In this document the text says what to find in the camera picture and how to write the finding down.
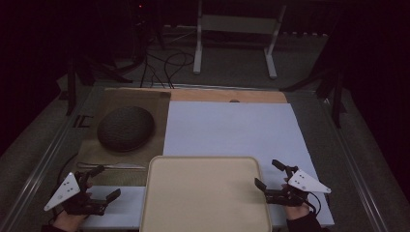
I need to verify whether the wooden board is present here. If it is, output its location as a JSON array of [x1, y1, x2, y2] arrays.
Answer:
[[119, 86, 288, 104]]

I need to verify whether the black floor cable loop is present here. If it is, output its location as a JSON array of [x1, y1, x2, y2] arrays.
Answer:
[[162, 51, 195, 89]]

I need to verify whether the beige plastic tray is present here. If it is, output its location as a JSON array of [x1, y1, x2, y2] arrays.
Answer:
[[138, 156, 274, 232]]

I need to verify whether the brown mat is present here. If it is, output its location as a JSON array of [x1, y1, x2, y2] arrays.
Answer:
[[74, 88, 172, 188]]

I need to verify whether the black stand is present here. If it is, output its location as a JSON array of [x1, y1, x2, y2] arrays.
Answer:
[[65, 52, 133, 117], [279, 62, 348, 130]]

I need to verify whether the person's right hand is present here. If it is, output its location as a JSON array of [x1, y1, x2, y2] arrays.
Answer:
[[282, 203, 312, 221]]

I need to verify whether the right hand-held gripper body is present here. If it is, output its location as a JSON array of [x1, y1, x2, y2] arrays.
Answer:
[[265, 165, 333, 208]]

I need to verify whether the person's left hand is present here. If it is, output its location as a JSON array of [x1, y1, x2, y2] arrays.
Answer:
[[52, 212, 89, 232]]

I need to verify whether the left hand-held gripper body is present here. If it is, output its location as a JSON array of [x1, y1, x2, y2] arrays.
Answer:
[[44, 171, 108, 217]]

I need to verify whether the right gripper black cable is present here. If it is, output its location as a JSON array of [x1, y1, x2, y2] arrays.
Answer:
[[304, 191, 323, 217]]

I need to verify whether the metal rail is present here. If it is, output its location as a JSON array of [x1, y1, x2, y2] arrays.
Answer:
[[320, 95, 390, 232], [0, 82, 98, 232]]

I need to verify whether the white metal stand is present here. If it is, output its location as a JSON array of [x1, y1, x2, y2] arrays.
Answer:
[[192, 0, 288, 80]]

